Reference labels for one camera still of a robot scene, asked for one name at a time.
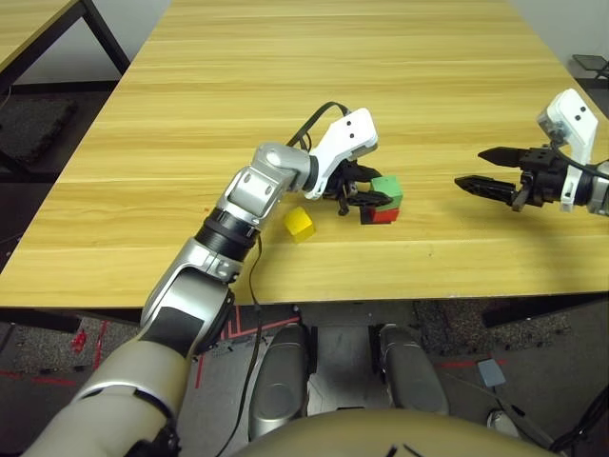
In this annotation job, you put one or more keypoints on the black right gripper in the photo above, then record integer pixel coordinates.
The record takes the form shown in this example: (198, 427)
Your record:
(542, 178)

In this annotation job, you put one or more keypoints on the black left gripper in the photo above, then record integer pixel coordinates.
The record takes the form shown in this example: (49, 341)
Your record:
(342, 183)

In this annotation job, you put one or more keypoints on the green wooden block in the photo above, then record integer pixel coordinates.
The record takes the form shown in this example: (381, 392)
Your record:
(387, 190)

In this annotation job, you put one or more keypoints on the red wooden block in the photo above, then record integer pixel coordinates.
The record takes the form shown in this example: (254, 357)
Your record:
(386, 216)

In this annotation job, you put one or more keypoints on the yellow wooden block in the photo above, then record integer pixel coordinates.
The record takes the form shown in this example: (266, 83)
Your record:
(299, 224)

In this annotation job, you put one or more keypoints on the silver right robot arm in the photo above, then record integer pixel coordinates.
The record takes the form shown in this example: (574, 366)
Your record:
(600, 190)

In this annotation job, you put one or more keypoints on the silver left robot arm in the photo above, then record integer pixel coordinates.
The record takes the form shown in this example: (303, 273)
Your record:
(257, 185)

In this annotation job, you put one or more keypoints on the black flat stand tray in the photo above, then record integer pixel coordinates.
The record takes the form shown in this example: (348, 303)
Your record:
(592, 64)

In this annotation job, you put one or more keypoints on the speckled floor mat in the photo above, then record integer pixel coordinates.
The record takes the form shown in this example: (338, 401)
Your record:
(452, 328)

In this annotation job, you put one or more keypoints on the grey right robot leg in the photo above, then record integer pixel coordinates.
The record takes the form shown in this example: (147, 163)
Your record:
(411, 371)

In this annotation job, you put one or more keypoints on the grey robot leg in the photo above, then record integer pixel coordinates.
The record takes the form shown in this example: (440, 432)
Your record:
(280, 381)
(411, 371)

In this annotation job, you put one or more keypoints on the red maze floor tape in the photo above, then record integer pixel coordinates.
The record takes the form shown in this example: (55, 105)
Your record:
(235, 326)

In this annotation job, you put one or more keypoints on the long red floor tape line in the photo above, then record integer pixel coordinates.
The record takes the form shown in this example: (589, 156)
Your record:
(457, 365)

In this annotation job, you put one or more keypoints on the grey foot pedal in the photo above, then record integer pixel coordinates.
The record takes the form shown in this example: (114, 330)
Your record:
(491, 372)

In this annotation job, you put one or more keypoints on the grey left robot leg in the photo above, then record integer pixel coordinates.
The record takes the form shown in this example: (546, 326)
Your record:
(280, 381)

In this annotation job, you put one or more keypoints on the short red floor tape strip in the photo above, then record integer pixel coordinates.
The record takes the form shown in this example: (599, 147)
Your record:
(200, 371)

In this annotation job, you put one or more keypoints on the white sneaker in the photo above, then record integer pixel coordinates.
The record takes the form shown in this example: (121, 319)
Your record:
(502, 423)

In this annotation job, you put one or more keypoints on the tan robot torso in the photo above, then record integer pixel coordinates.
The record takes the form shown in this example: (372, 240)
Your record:
(380, 438)

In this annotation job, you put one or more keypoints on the small red floor object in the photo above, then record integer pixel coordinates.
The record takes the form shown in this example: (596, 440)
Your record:
(79, 342)

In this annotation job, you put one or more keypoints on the black rubber floor mat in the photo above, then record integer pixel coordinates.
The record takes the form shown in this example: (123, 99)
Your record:
(33, 128)

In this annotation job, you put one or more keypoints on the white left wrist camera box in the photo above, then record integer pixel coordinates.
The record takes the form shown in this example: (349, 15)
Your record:
(347, 135)

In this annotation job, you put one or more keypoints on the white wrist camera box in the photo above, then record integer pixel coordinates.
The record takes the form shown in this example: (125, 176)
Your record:
(573, 116)
(347, 135)

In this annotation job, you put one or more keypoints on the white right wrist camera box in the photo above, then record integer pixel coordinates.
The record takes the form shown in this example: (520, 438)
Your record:
(573, 116)

